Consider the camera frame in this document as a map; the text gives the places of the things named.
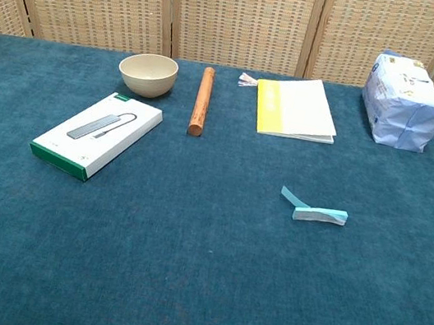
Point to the yellow white notebook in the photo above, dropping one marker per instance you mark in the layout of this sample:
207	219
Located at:
297	105

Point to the white green usb hub box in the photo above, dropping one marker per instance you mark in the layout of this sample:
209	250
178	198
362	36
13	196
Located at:
96	134

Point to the wooden rolling pin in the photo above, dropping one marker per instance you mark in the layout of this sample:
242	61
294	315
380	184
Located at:
201	101

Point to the blue white tissue pack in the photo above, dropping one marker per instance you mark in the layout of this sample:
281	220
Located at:
405	110

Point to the woven wooden folding screen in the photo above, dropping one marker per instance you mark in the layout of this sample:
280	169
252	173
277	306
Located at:
242	8

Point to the light blue paper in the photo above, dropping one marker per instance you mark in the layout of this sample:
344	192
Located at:
320	216

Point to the beige bowl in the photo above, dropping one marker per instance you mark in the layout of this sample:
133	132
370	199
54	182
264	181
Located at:
146	80

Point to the teal table mat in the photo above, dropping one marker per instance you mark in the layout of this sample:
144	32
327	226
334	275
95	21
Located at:
198	272

